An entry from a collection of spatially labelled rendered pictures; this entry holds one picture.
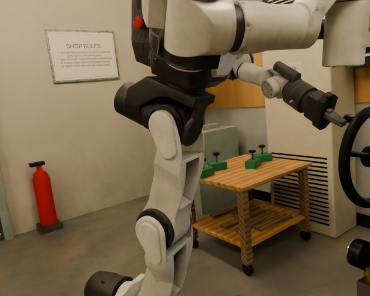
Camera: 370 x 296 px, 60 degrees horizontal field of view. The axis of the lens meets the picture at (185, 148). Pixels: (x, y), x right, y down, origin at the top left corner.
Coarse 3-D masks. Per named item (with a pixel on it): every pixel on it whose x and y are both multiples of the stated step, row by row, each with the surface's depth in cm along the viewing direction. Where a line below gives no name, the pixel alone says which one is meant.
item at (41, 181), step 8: (40, 168) 274; (40, 176) 271; (48, 176) 277; (40, 184) 271; (48, 184) 275; (40, 192) 272; (48, 192) 275; (40, 200) 273; (48, 200) 275; (40, 208) 274; (48, 208) 276; (40, 216) 276; (48, 216) 276; (56, 216) 284; (40, 224) 282; (48, 224) 277; (56, 224) 279; (40, 232) 276; (48, 232) 275
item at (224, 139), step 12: (204, 120) 292; (204, 132) 272; (216, 132) 279; (228, 132) 287; (216, 144) 280; (228, 144) 288; (204, 156) 273; (228, 156) 289; (204, 192) 277; (216, 192) 284; (228, 192) 292; (204, 204) 278; (216, 204) 285; (228, 204) 294
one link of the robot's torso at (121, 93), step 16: (144, 80) 94; (160, 80) 94; (128, 96) 98; (144, 96) 95; (160, 96) 93; (176, 96) 90; (192, 96) 87; (208, 96) 94; (128, 112) 101; (144, 112) 97; (192, 112) 92; (192, 128) 94
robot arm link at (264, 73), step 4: (264, 68) 115; (268, 68) 114; (272, 68) 113; (260, 72) 114; (264, 72) 113; (268, 72) 114; (272, 72) 114; (276, 72) 113; (256, 76) 115; (260, 76) 113; (264, 76) 114; (268, 76) 115; (272, 76) 116; (256, 80) 115; (260, 80) 114; (260, 84) 114
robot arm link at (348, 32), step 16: (352, 0) 49; (336, 16) 50; (352, 16) 49; (368, 16) 50; (320, 32) 55; (336, 32) 51; (352, 32) 50; (368, 32) 51; (336, 48) 51; (352, 48) 51; (368, 48) 55; (336, 64) 52; (352, 64) 51
